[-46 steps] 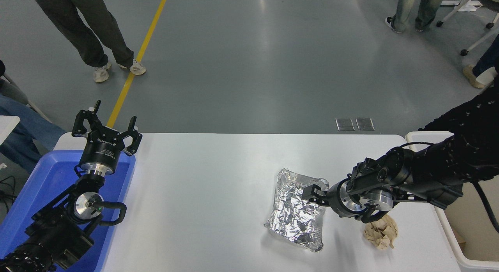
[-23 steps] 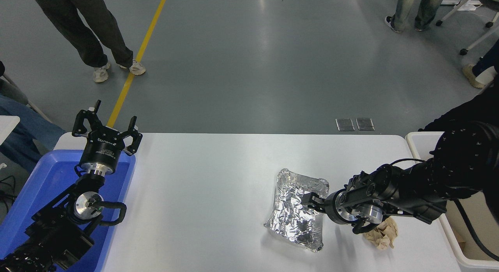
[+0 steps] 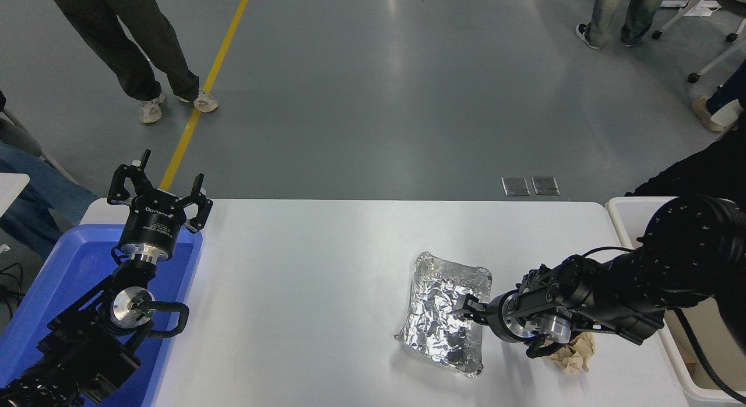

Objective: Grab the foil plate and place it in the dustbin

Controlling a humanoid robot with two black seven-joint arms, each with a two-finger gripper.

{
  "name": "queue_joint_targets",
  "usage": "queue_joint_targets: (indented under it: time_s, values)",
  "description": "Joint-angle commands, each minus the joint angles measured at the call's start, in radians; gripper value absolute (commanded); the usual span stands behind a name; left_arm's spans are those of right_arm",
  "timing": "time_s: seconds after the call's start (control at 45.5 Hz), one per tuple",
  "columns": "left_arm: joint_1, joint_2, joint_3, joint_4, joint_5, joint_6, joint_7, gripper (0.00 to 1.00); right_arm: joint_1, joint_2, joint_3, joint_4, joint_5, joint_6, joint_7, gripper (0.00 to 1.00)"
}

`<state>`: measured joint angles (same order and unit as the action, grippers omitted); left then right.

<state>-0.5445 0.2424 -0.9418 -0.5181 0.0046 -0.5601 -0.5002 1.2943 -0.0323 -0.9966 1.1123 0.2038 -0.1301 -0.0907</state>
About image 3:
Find right gripper black drum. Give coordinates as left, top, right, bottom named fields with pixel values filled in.
left=485, top=292, right=522, bottom=342

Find left gripper black drum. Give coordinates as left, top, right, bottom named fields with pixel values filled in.
left=119, top=190, right=188, bottom=257

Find foil plate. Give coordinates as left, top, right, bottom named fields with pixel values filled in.
left=394, top=251, right=493, bottom=378

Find crumpled tan paper ball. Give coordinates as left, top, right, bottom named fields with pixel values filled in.
left=545, top=331, right=596, bottom=374

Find seated person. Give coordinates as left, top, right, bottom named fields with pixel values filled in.
left=0, top=92, right=98, bottom=261

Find blue plastic tray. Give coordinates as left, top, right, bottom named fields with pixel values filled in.
left=0, top=223, right=203, bottom=407

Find small white side table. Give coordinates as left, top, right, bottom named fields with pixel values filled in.
left=0, top=173, right=31, bottom=218

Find grey chair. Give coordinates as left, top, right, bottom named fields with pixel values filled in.
left=0, top=110, right=78, bottom=185

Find standing person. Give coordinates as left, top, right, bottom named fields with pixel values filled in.
left=47, top=0, right=219, bottom=125

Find large pale bin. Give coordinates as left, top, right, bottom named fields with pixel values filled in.
left=606, top=197, right=746, bottom=405

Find person with tan shoes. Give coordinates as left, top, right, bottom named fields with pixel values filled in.
left=692, top=63, right=746, bottom=134

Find walking person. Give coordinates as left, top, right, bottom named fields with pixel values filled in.
left=576, top=0, right=671, bottom=50

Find white wheeled chair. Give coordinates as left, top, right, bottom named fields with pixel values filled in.
left=652, top=0, right=746, bottom=84

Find black floor cables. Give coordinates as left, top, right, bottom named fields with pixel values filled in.
left=0, top=261, right=25, bottom=320

